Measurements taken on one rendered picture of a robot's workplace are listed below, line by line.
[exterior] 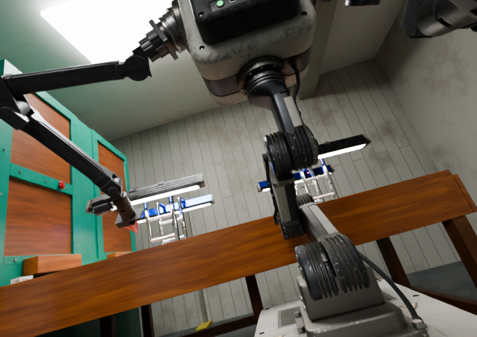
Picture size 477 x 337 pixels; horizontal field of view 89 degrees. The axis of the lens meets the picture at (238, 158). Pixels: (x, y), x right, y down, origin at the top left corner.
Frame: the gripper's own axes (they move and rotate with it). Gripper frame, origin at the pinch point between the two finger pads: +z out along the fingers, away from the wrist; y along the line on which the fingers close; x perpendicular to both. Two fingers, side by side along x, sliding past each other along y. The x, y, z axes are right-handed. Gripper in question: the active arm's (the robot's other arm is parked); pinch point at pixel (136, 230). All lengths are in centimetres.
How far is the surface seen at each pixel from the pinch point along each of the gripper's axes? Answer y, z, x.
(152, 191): -3.9, -0.9, -25.9
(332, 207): -81, -4, 18
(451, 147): -278, 75, -98
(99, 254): 46, 44, -37
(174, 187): -15.6, -0.9, -25.2
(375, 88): -264, 36, -204
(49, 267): 40.5, 7.8, 0.9
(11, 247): 48.0, -7.2, 0.2
